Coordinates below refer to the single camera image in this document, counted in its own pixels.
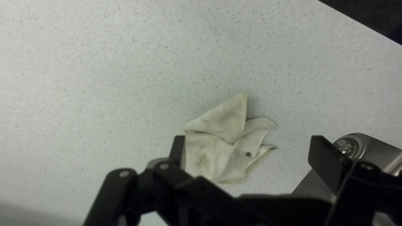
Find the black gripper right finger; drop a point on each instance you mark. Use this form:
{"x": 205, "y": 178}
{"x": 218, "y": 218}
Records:
{"x": 365, "y": 196}

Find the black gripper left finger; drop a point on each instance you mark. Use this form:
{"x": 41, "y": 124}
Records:
{"x": 167, "y": 196}

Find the cream cloth towel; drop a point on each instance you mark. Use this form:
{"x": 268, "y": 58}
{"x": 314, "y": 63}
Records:
{"x": 221, "y": 133}

